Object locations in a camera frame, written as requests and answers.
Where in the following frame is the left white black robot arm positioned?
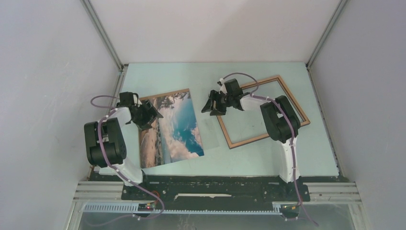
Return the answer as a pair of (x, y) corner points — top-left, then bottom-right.
(84, 92), (163, 200)

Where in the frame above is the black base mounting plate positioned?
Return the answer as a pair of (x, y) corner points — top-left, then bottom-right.
(121, 175), (310, 212)

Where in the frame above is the wooden picture frame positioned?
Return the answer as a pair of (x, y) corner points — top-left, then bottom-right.
(216, 75), (311, 149)

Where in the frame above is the small green circuit board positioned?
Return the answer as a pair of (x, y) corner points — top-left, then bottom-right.
(137, 203), (155, 212)

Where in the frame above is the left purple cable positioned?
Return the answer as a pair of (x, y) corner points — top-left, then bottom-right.
(90, 95), (166, 228)

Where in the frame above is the landscape photo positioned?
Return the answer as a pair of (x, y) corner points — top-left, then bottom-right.
(139, 89), (204, 169)

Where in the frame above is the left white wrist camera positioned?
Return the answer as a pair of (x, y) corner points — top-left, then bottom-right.
(133, 93), (142, 106)

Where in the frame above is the aluminium rail frame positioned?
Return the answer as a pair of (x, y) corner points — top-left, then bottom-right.
(65, 176), (366, 230)

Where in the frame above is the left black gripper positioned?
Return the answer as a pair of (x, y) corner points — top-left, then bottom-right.
(132, 100), (163, 132)

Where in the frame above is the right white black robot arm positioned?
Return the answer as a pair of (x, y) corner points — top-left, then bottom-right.
(201, 78), (301, 200)

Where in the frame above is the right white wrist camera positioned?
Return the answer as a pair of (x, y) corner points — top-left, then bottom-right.
(217, 78), (227, 94)

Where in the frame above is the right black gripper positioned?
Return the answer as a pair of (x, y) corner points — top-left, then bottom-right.
(201, 90), (233, 116)

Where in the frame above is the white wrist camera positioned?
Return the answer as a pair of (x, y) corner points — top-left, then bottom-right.
(217, 78), (227, 94)
(133, 93), (142, 106)

